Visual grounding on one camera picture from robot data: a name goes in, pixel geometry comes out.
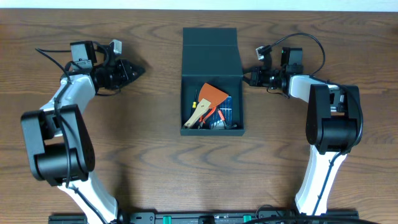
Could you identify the small black handled hammer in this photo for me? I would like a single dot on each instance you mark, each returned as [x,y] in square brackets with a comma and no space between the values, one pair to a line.
[226,126]

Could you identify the clear precision screwdriver case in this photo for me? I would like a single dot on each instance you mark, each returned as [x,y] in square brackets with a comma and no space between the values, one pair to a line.
[227,109]

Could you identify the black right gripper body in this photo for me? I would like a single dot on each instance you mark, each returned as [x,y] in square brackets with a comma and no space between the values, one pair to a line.
[267,78]

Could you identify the dark green open box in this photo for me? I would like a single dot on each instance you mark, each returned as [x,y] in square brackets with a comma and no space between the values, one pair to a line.
[211,55]

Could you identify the orange scraper wooden handle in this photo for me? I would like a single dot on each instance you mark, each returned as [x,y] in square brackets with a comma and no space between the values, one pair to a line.
[209,98]

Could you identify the yellow black screwdriver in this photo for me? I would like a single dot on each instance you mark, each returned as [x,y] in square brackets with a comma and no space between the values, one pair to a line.
[194,104]

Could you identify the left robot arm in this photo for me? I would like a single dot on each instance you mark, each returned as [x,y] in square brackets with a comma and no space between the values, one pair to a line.
[58,144]

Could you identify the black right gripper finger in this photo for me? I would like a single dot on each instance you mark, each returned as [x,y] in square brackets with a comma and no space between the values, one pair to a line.
[247,80]
[247,70]

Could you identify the red black cutting pliers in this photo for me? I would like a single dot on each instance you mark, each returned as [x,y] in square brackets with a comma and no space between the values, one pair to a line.
[203,119]

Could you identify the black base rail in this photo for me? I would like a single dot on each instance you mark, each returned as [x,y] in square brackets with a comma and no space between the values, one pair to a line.
[175,218]

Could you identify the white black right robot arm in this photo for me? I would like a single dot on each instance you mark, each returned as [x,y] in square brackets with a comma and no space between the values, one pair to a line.
[333,127]

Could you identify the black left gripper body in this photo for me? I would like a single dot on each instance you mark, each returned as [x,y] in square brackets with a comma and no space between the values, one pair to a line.
[121,73]

